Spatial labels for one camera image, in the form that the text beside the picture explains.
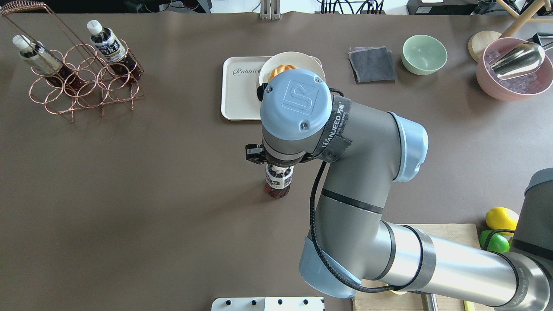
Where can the copper wire bottle rack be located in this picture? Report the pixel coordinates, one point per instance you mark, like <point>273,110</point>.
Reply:
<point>101,86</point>

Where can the tea bottle rack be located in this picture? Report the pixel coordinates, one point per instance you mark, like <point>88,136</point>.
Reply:
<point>114,51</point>
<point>45,64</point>

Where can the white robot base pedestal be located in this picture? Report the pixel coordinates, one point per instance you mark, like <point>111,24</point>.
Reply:
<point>286,303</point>

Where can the tea bottle rack back right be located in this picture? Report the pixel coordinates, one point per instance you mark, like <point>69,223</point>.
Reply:
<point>114,51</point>

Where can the white serving tray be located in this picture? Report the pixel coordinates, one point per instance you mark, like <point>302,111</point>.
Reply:
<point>239,84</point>

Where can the braided ring donut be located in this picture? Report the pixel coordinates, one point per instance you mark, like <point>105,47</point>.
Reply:
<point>281,68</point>

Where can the pink bowl of ice cubes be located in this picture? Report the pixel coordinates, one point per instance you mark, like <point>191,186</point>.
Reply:
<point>511,89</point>

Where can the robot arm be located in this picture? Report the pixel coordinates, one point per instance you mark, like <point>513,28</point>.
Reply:
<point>349,248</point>

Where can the mint green bowl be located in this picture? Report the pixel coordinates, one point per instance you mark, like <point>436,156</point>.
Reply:
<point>423,55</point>

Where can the wooden cutting board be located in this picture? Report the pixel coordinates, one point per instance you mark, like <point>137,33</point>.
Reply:
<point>388,301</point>

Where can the tea bottle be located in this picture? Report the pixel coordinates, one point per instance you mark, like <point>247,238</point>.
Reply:
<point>278,180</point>

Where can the wooden cup stand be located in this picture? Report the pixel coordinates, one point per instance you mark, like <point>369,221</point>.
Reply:
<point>479,41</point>

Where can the metal ice scoop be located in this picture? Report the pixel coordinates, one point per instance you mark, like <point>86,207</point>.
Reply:
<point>523,59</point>

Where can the tea bottle rack back left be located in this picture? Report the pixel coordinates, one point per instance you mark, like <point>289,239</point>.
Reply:
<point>45,64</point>

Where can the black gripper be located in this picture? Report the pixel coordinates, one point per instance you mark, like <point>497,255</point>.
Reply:
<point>254,154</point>

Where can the grey folded cloth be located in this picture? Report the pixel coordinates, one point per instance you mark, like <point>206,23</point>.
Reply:
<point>372,64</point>

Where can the white round plate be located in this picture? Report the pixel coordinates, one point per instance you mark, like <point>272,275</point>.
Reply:
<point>297,59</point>

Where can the steel muddler black tip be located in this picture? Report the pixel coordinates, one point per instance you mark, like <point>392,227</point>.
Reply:
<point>429,302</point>

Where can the green lime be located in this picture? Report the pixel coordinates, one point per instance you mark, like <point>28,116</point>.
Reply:
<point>498,243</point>

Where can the yellow lemon far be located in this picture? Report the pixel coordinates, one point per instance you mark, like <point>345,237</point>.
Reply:
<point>502,218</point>

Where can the yellow plastic knife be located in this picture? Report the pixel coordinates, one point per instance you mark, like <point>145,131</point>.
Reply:
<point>469,306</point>

